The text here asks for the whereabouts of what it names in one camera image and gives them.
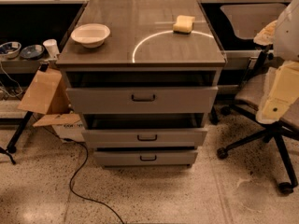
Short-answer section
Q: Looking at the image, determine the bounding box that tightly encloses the cardboard box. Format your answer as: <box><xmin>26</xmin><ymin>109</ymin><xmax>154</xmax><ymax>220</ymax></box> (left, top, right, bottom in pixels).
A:
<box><xmin>18</xmin><ymin>68</ymin><xmax>84</xmax><ymax>142</ymax></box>

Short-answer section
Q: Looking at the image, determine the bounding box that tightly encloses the grey side shelf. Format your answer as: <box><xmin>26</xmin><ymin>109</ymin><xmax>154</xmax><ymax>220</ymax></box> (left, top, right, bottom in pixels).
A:
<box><xmin>0</xmin><ymin>54</ymin><xmax>59</xmax><ymax>75</ymax></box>

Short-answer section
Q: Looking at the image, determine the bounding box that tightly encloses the grey bottom drawer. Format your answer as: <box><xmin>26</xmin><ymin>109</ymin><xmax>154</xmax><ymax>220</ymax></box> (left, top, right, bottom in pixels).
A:
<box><xmin>93</xmin><ymin>150</ymin><xmax>198</xmax><ymax>167</ymax></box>

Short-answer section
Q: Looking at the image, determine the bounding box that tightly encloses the yellow sponge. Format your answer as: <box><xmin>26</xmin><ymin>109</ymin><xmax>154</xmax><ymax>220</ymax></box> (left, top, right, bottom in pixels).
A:
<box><xmin>173</xmin><ymin>15</ymin><xmax>195</xmax><ymax>34</ymax></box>

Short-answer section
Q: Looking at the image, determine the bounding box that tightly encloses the grey drawer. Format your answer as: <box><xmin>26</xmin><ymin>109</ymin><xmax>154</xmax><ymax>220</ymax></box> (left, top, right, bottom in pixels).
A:
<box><xmin>66</xmin><ymin>87</ymin><xmax>218</xmax><ymax>114</ymax></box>
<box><xmin>93</xmin><ymin>150</ymin><xmax>198</xmax><ymax>167</ymax></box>
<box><xmin>82</xmin><ymin>128</ymin><xmax>207</xmax><ymax>148</ymax></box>

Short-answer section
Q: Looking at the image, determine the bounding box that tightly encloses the white cup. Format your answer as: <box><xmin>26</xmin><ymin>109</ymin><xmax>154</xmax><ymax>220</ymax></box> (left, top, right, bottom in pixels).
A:
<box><xmin>43</xmin><ymin>39</ymin><xmax>60</xmax><ymax>58</ymax></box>

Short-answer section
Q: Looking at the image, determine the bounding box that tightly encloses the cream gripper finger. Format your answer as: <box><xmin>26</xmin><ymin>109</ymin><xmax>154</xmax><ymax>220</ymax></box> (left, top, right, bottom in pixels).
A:
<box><xmin>256</xmin><ymin>61</ymin><xmax>299</xmax><ymax>124</ymax></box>

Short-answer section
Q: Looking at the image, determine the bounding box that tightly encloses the grey drawer cabinet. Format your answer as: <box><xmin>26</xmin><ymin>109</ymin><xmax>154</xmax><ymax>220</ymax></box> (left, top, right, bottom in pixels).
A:
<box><xmin>55</xmin><ymin>0</ymin><xmax>227</xmax><ymax>169</ymax></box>

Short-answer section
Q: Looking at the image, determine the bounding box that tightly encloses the black floor cable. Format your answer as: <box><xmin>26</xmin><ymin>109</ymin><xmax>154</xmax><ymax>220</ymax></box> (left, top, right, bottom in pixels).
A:
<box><xmin>68</xmin><ymin>140</ymin><xmax>125</xmax><ymax>224</ymax></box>

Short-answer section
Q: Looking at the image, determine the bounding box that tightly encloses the dark blue plate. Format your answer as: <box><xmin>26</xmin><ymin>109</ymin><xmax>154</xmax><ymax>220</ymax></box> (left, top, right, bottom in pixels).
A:
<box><xmin>20</xmin><ymin>45</ymin><xmax>45</xmax><ymax>60</ymax></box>

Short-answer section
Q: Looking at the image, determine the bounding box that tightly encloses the grey middle drawer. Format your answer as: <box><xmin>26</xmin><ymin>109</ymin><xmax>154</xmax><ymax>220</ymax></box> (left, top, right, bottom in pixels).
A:
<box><xmin>82</xmin><ymin>128</ymin><xmax>207</xmax><ymax>148</ymax></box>

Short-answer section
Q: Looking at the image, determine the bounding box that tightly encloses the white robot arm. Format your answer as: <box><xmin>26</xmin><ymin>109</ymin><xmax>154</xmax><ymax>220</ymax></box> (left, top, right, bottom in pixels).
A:
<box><xmin>253</xmin><ymin>0</ymin><xmax>299</xmax><ymax>124</ymax></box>

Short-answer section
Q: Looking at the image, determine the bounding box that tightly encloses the grey top drawer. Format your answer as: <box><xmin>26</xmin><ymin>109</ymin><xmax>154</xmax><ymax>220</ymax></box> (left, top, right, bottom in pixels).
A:
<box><xmin>66</xmin><ymin>87</ymin><xmax>218</xmax><ymax>114</ymax></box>

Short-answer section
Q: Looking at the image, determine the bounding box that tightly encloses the black tripod stand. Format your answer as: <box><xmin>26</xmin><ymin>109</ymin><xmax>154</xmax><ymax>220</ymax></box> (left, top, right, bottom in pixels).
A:
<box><xmin>0</xmin><ymin>111</ymin><xmax>33</xmax><ymax>165</ymax></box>

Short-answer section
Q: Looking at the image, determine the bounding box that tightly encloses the white bowl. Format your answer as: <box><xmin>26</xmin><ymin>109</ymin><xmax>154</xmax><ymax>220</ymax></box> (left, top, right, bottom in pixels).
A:
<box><xmin>71</xmin><ymin>23</ymin><xmax>110</xmax><ymax>49</ymax></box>

